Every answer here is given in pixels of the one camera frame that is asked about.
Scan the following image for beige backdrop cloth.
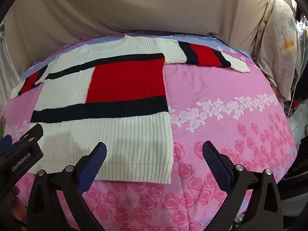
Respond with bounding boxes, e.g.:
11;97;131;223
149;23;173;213
3;0;275;62

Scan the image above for person's left hand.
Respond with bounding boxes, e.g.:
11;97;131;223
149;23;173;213
8;185;22;199

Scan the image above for beige floral pillow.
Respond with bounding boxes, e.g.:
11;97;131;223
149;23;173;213
253;0;301;101

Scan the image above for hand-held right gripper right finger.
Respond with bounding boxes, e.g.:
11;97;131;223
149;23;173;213
202;141;284;231

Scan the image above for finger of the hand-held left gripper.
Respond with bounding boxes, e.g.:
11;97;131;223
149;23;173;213
0;123;44;158

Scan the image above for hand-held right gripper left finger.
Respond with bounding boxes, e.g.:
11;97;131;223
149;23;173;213
27;141;107;231

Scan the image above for white red black knit sweater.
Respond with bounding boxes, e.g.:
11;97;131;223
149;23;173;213
10;35;251;184

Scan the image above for pink floral bedsheet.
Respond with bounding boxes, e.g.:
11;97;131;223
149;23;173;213
1;32;297;231

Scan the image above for white cloth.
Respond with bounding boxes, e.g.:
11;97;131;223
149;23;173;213
0;36;22;112

